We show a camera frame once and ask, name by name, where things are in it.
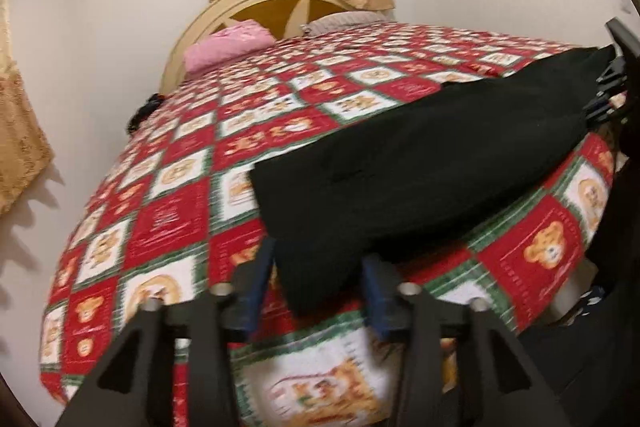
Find black pants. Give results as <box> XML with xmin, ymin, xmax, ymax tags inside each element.
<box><xmin>250</xmin><ymin>46</ymin><xmax>615</xmax><ymax>317</ymax></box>

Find red teddy bear bedspread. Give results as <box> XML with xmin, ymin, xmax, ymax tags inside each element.
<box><xmin>40</xmin><ymin>23</ymin><xmax>615</xmax><ymax>426</ymax></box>

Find black object beside bed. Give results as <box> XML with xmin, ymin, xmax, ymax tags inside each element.
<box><xmin>126</xmin><ymin>93</ymin><xmax>165</xmax><ymax>136</ymax></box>

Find striped pillow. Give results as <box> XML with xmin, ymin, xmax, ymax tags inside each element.
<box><xmin>300</xmin><ymin>11</ymin><xmax>388</xmax><ymax>37</ymax></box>

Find cream wooden headboard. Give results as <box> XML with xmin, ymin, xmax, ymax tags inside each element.
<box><xmin>158</xmin><ymin>0</ymin><xmax>353</xmax><ymax>95</ymax></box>

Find pink folded blanket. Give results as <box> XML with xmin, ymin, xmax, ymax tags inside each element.
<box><xmin>183</xmin><ymin>20</ymin><xmax>277</xmax><ymax>75</ymax></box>

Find beige curtain left wall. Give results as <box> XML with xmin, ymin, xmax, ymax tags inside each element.
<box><xmin>0</xmin><ymin>0</ymin><xmax>53</xmax><ymax>215</ymax></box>

